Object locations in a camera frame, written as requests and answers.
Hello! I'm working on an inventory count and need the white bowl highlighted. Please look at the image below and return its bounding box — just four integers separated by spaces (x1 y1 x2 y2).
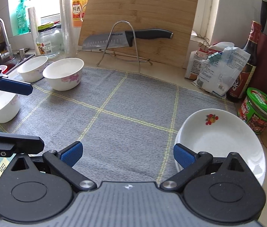
43 58 84 91
0 91 21 124
17 56 48 83

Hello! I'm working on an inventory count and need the large floral plate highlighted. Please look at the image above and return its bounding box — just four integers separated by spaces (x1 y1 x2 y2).
173 128 190 172

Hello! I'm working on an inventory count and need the red basin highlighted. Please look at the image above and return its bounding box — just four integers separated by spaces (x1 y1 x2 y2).
0 65 8 74

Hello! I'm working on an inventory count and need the steel sink faucet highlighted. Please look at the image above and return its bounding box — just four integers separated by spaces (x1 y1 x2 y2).
0 18 13 61

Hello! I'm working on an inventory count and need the glass jar yellow lid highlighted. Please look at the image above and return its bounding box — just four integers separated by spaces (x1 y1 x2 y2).
36 22 63 58

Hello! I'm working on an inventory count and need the green dish soap bottle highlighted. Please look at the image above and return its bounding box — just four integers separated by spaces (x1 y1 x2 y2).
16 0 30 34

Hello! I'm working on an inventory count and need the grey blue checked towel mat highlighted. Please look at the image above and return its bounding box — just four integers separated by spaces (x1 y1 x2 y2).
0 68 236 183

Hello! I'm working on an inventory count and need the tall clear film roll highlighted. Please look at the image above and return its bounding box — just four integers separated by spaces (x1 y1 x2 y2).
59 0 77 58

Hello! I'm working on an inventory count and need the green lid sauce jar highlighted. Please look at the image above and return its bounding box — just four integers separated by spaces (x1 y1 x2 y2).
238 87 267 134

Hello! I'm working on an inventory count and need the white clipped food bag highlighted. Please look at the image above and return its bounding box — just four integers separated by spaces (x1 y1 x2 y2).
192 47 251 99

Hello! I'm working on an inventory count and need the dark soy sauce bottle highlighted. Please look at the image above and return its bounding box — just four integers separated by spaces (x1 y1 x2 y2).
226 21 262 103

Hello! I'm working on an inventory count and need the red white clipped bag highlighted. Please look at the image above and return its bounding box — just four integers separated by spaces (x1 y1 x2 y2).
185 42 235 80

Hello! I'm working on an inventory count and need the orange cooking wine jug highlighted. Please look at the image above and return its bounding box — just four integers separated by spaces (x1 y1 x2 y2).
72 0 88 28

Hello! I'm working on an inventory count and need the steel wire board stand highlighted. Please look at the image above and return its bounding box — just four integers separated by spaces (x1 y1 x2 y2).
96 20 141 73

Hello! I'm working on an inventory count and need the black handled santoku knife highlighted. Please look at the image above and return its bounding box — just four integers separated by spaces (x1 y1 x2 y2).
82 28 173 51

